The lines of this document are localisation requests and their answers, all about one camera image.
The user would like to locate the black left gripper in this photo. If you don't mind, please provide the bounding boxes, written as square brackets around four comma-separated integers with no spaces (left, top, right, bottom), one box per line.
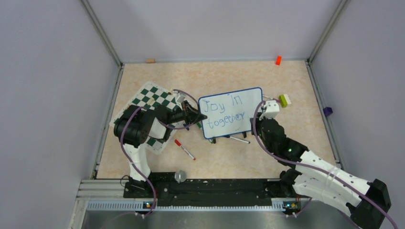
[165,100,207,126]

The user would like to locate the blue framed whiteboard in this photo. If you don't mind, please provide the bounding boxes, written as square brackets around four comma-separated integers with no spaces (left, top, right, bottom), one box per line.
[198,87,263,139]

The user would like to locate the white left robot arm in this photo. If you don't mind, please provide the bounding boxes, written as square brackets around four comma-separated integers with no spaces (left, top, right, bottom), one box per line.
[114,101,207,197]

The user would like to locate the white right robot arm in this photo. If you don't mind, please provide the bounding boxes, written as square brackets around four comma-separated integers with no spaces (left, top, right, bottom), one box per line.
[250,116,397,229]

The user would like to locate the black cap marker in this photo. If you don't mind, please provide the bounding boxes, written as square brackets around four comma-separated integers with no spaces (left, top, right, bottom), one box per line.
[229,136,251,144]

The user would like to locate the red cap marker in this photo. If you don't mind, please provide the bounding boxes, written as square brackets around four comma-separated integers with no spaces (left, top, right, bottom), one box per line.
[174,139,196,161]

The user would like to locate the purple cap marker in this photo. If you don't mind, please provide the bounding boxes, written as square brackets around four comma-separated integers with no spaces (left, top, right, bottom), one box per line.
[262,94,281,103]

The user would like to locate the green white toy brick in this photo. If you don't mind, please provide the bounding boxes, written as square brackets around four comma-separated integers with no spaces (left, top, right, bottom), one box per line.
[279,94,292,108]

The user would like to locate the light wooden chess piece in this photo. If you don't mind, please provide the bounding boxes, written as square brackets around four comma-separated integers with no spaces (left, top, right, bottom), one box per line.
[148,98,155,105]

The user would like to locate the green white chessboard mat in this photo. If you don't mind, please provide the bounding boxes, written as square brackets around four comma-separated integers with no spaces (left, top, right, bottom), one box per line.
[109,81,185,155]

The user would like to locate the purple toy block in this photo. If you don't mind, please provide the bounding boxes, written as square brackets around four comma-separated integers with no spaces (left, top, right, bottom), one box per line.
[323,107,333,117]

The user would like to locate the grey round knob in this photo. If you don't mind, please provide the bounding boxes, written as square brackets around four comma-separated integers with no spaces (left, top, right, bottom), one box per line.
[174,170,187,183]

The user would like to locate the orange toy block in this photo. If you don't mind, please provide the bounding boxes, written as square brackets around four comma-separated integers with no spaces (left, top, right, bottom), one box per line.
[275,56,282,66]

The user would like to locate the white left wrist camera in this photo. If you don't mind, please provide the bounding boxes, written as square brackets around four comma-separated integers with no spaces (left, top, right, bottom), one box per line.
[173,92,186,103]

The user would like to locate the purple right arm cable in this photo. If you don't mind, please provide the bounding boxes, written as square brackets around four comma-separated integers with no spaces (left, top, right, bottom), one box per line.
[252,100,398,229]

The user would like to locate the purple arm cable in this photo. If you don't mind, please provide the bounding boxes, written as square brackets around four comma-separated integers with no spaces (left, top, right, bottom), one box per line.
[252,100,398,229]
[119,88,200,219]

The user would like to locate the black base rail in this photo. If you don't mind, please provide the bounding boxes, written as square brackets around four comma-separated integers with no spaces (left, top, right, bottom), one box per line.
[123,172,301,207]

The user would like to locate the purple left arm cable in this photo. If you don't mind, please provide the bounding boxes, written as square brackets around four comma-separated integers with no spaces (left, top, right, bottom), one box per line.
[119,88,200,219]

